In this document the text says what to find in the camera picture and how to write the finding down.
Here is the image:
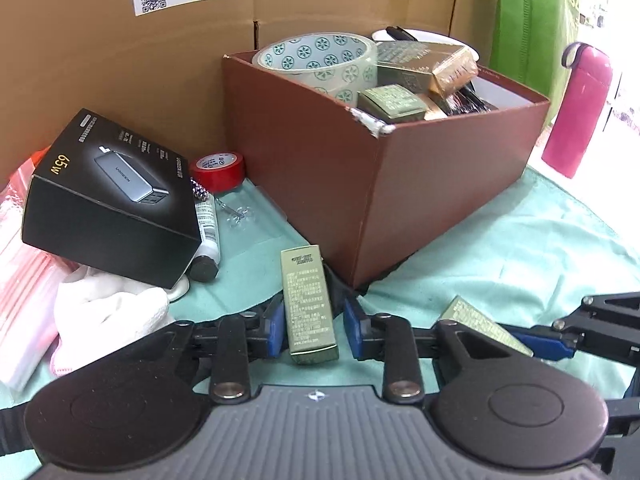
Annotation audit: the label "white paper cup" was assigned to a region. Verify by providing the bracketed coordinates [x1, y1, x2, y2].
[370, 27, 483, 66]

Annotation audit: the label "black charger box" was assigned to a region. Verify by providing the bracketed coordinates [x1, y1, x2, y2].
[22, 108, 201, 288]

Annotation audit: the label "red tape roll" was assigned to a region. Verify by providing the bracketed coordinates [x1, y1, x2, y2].
[190, 152, 245, 194]

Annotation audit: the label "olive green small box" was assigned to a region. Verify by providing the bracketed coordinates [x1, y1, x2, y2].
[281, 245, 340, 365]

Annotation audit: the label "white cloth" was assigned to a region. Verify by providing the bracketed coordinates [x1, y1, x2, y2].
[50, 266, 190, 377]

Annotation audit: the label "magenta water bottle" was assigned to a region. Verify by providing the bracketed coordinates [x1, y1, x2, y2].
[541, 41, 613, 179]

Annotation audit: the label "pink white plastic bags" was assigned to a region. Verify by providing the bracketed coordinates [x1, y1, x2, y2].
[1, 150, 77, 396]

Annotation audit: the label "white marker pen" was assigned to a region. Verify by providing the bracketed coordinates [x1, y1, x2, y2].
[186, 196, 221, 283]

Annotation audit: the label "silver long carton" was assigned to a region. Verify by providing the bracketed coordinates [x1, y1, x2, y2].
[357, 84, 427, 124]

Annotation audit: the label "gold brown carton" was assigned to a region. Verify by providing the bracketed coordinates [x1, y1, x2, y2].
[376, 40, 478, 98]

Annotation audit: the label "large cardboard box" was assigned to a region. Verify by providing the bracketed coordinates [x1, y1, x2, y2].
[1, 0, 497, 177]

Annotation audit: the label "brown storage box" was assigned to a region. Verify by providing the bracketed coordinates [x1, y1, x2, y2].
[222, 52, 549, 287]

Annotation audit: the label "black fabric strip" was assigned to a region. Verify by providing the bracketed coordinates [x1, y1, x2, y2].
[0, 263, 381, 456]

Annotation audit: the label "green fabric bag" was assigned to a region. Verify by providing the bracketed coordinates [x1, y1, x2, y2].
[489, 0, 579, 122]

